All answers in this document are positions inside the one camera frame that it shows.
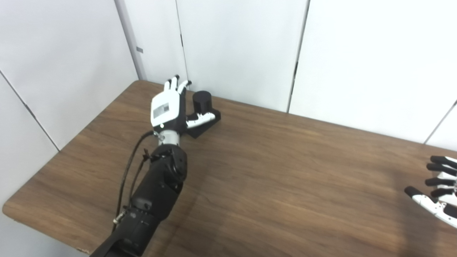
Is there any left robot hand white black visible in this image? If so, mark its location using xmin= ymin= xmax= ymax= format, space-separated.
xmin=150 ymin=75 xmax=216 ymax=134

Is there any grey metal post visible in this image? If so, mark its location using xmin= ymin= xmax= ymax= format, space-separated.
xmin=114 ymin=0 xmax=147 ymax=81

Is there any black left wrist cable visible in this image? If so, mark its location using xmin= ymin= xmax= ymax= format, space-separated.
xmin=112 ymin=130 xmax=157 ymax=223

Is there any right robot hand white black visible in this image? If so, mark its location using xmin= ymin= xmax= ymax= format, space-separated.
xmin=404 ymin=155 xmax=457 ymax=229

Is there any black peg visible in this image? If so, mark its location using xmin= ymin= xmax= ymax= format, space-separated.
xmin=184 ymin=91 xmax=221 ymax=139

